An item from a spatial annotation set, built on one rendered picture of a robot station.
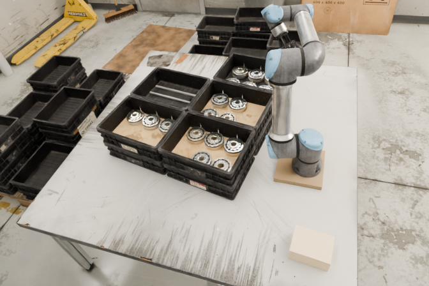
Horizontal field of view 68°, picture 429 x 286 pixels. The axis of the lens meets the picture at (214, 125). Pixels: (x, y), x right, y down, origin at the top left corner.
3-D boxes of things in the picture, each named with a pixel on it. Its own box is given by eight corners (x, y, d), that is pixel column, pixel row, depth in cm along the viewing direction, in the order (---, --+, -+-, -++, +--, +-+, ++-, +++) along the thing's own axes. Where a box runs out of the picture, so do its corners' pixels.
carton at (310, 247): (332, 244, 137) (334, 236, 132) (327, 271, 130) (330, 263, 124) (294, 232, 143) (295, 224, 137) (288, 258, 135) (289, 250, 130)
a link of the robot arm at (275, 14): (290, 2, 150) (287, 6, 161) (266, 5, 151) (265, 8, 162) (291, 20, 152) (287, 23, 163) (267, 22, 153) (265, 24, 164)
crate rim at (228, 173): (256, 132, 160) (256, 129, 158) (231, 178, 142) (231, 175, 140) (187, 113, 175) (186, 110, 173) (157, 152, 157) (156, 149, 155)
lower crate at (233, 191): (256, 158, 174) (256, 143, 166) (233, 203, 156) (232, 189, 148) (193, 138, 189) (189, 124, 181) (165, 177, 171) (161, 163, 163)
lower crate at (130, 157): (193, 138, 189) (189, 124, 181) (165, 177, 171) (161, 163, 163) (138, 122, 205) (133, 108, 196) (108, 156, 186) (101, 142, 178)
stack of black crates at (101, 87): (107, 96, 318) (94, 68, 294) (134, 100, 310) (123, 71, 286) (85, 124, 292) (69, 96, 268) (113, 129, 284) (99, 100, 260)
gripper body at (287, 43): (288, 57, 165) (276, 36, 164) (285, 57, 174) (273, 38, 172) (301, 49, 165) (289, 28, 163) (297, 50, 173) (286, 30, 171)
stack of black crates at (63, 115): (84, 124, 292) (63, 85, 260) (113, 129, 284) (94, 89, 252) (57, 158, 266) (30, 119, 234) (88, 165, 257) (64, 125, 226)
